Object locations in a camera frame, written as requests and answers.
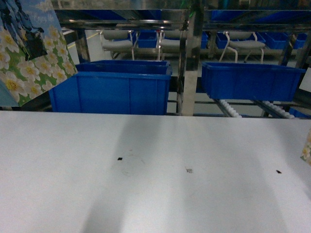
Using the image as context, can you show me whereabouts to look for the blue bin centre left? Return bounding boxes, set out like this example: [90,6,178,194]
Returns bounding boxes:
[49,60,173,115]

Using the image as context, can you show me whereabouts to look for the white table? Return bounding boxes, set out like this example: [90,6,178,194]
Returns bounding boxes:
[0,111,311,233]

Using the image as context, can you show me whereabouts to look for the grey chair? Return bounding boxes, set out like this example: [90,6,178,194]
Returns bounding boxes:
[219,31,265,64]
[100,30,137,60]

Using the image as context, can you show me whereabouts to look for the steel rack upright post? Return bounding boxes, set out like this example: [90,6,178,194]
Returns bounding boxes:
[179,0,205,116]

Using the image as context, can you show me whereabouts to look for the flower gift bag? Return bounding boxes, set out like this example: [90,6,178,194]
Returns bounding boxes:
[300,130,311,165]
[0,0,77,107]

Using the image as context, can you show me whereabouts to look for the grey chair left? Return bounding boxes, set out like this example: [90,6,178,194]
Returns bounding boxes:
[100,30,137,60]

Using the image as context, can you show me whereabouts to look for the blue bin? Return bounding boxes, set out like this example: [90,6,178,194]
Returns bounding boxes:
[201,62,306,101]
[49,60,173,115]

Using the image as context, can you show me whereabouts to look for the blue bin centre right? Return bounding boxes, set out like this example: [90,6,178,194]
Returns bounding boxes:
[201,62,306,101]

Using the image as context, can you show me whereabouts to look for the grey chair right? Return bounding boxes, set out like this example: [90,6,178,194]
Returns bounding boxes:
[219,31,265,64]

